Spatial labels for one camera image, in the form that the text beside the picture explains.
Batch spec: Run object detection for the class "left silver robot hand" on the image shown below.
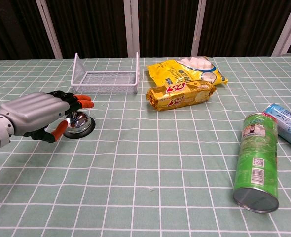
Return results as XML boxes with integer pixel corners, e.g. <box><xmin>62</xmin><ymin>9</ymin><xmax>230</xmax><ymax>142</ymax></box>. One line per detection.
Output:
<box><xmin>0</xmin><ymin>90</ymin><xmax>95</xmax><ymax>143</ymax></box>

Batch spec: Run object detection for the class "silver call bell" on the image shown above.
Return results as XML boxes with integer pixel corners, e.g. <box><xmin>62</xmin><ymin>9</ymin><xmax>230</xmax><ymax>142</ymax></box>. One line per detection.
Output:
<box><xmin>63</xmin><ymin>111</ymin><xmax>96</xmax><ymax>139</ymax></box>

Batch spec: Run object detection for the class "dark slatted curtain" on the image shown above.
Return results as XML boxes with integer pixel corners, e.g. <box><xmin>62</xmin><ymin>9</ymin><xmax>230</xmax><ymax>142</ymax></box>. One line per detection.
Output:
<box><xmin>0</xmin><ymin>0</ymin><xmax>291</xmax><ymax>61</ymax></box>

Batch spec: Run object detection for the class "green checkered tablecloth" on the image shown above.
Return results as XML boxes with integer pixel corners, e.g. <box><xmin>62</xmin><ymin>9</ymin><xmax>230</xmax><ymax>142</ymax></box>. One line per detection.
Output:
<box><xmin>0</xmin><ymin>52</ymin><xmax>291</xmax><ymax>237</ymax></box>

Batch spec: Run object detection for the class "gold cracker package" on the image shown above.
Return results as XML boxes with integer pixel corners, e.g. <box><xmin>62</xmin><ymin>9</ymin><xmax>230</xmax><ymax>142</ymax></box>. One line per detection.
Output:
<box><xmin>145</xmin><ymin>80</ymin><xmax>217</xmax><ymax>111</ymax></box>

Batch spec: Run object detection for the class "yellow marshmallow bag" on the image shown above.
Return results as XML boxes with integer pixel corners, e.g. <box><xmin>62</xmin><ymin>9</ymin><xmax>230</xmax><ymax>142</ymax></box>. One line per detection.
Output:
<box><xmin>147</xmin><ymin>56</ymin><xmax>229</xmax><ymax>87</ymax></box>

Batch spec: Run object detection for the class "green chip can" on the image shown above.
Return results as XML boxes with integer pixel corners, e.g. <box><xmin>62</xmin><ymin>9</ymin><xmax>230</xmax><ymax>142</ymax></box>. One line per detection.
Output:
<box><xmin>232</xmin><ymin>112</ymin><xmax>280</xmax><ymax>213</ymax></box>

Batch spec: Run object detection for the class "white wire mesh tray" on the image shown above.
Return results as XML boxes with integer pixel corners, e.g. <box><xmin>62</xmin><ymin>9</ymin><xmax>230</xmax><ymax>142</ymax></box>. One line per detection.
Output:
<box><xmin>71</xmin><ymin>52</ymin><xmax>139</xmax><ymax>95</ymax></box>

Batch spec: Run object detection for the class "white frame post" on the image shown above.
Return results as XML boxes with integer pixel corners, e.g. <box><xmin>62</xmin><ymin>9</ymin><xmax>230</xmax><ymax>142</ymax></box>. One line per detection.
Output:
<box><xmin>35</xmin><ymin>0</ymin><xmax>63</xmax><ymax>60</ymax></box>
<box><xmin>272</xmin><ymin>0</ymin><xmax>291</xmax><ymax>56</ymax></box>
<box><xmin>123</xmin><ymin>0</ymin><xmax>140</xmax><ymax>58</ymax></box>
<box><xmin>190</xmin><ymin>0</ymin><xmax>207</xmax><ymax>57</ymax></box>

